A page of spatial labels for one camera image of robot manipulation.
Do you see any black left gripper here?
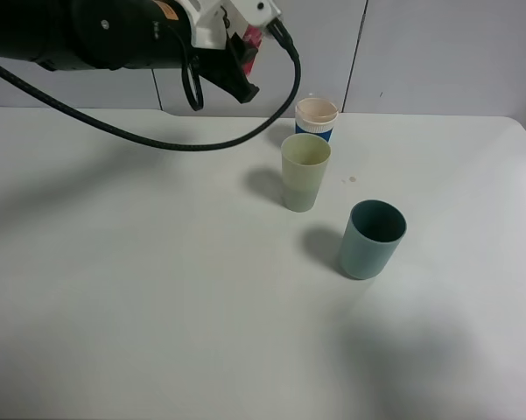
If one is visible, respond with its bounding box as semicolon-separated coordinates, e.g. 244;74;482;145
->
153;1;259;104

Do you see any clear bottle with pink label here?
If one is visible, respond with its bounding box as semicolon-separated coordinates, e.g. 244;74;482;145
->
241;24;263;76

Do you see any pale green plastic cup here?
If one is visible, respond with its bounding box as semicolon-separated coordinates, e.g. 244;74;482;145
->
281;133;331;213

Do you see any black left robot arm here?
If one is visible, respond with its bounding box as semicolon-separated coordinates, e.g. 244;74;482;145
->
0;1;259;110

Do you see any blue and white cup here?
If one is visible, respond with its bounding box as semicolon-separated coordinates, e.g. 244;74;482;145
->
295;97;340;142

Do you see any teal plastic cup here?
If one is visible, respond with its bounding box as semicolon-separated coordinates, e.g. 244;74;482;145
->
339;199;407;280

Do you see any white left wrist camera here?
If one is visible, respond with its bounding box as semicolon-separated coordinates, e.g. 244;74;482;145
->
177;0;282;50

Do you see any black braided camera cable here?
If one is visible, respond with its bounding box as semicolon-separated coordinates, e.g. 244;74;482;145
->
0;19;302;152

